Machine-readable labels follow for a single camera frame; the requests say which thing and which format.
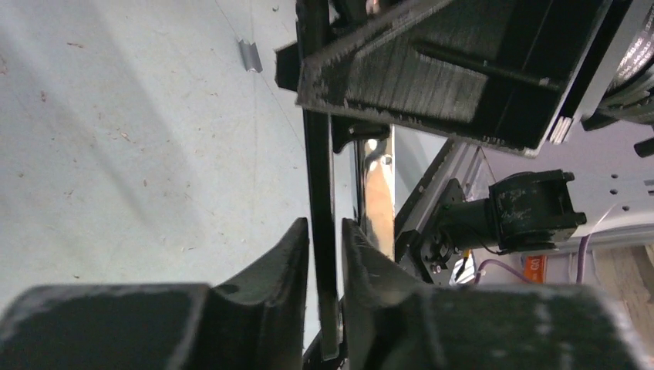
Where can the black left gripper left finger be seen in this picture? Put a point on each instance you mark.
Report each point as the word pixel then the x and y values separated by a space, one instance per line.
pixel 254 320

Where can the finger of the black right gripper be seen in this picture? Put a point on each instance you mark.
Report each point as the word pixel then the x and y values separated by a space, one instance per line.
pixel 495 73

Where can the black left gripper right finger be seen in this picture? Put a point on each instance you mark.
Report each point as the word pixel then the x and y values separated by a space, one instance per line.
pixel 396 321

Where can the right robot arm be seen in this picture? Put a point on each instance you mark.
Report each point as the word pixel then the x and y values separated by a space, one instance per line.
pixel 607 113

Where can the silver staple strip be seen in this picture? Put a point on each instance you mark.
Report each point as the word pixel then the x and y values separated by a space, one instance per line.
pixel 250 56

